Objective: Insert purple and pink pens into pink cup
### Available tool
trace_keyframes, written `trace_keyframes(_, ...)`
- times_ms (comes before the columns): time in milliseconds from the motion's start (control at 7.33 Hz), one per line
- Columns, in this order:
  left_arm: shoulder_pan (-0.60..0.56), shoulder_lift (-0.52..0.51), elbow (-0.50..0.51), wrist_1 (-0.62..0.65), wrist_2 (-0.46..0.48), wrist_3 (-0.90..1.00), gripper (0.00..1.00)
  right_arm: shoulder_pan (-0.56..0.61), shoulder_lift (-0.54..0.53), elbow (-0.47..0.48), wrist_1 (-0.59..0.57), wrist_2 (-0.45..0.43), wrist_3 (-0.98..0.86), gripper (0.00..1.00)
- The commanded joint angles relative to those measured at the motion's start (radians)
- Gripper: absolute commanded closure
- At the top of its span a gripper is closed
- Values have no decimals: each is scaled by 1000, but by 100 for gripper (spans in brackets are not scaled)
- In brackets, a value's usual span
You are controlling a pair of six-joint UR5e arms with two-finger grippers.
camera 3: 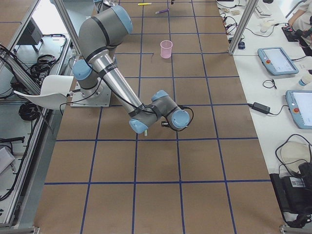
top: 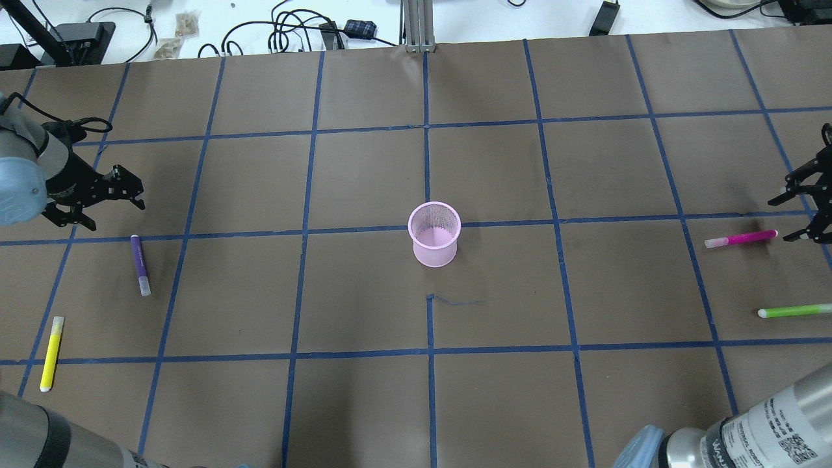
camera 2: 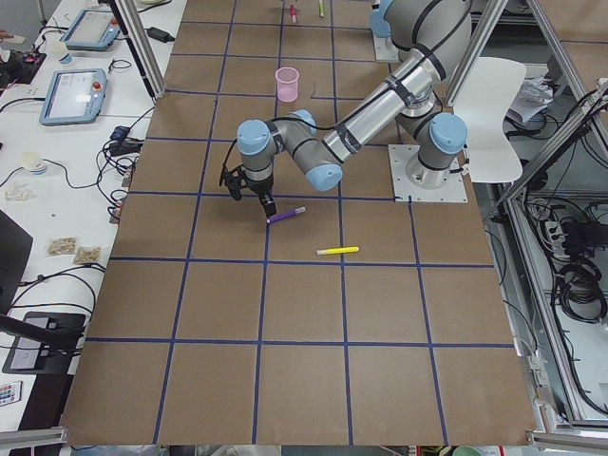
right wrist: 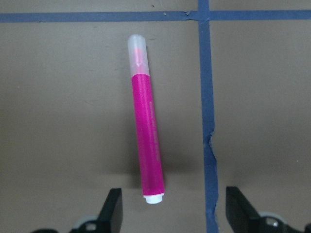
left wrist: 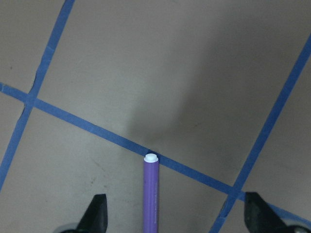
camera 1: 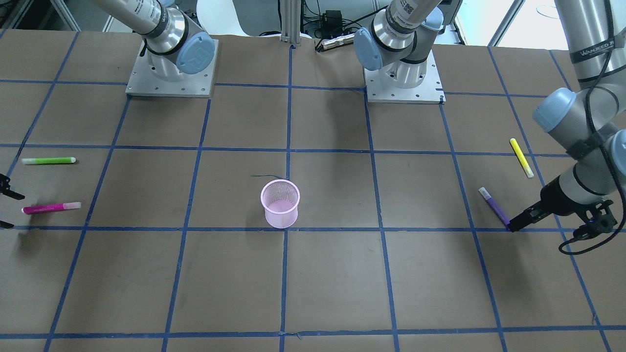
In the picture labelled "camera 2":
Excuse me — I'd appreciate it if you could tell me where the near teach pendant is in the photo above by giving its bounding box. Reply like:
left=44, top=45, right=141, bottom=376
left=39, top=68, right=106, bottom=126

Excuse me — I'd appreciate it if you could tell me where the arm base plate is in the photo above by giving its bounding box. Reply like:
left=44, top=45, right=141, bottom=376
left=388, top=144, right=467, bottom=203
left=372, top=34, right=400, bottom=63

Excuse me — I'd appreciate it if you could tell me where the paper cup far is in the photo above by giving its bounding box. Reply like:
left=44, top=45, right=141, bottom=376
left=47, top=41, right=72, bottom=66

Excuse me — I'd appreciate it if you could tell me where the paper cup near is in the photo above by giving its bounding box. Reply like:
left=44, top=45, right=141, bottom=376
left=20, top=151, right=48, bottom=175

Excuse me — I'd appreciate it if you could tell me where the black power adapter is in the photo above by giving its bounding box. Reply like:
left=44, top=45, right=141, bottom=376
left=145, top=27, right=175, bottom=43

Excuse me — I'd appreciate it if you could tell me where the remote control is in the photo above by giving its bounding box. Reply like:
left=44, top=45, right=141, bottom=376
left=0, top=380, right=23, bottom=407

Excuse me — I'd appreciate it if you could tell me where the far teach pendant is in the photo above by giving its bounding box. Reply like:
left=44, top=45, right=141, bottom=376
left=61, top=9, right=120, bottom=51

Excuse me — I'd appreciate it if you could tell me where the white plastic chair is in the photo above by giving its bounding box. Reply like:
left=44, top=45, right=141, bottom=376
left=453, top=57, right=526, bottom=183

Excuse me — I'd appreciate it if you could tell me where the pink mesh pen cup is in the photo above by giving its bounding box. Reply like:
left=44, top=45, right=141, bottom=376
left=275, top=66, right=299, bottom=103

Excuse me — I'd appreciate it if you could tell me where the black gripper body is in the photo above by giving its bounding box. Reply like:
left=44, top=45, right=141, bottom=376
left=240, top=176, right=274, bottom=200

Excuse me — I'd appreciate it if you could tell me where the yellow highlighter pen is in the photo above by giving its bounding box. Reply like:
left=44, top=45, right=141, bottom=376
left=315, top=246, right=360, bottom=256

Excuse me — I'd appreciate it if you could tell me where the paper cup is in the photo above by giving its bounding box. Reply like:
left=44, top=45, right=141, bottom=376
left=20, top=151, right=48, bottom=175
left=47, top=41, right=72, bottom=66

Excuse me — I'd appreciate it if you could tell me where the purple highlighter pen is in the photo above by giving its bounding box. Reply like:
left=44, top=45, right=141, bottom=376
left=266, top=206, right=306, bottom=225

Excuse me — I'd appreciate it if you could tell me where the aluminium frame post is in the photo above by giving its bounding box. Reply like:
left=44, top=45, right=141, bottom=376
left=108, top=0, right=166, bottom=100

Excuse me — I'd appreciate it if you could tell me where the snack bag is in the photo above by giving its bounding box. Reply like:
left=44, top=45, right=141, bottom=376
left=73, top=247, right=102, bottom=265
left=46, top=237, right=77, bottom=257

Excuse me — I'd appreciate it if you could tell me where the black tablet device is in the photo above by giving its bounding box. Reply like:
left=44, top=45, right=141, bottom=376
left=1, top=312, right=86, bottom=374

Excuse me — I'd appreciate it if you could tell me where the teach pendant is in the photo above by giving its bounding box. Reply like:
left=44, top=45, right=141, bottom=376
left=61, top=9, right=120, bottom=51
left=39, top=68, right=106, bottom=126

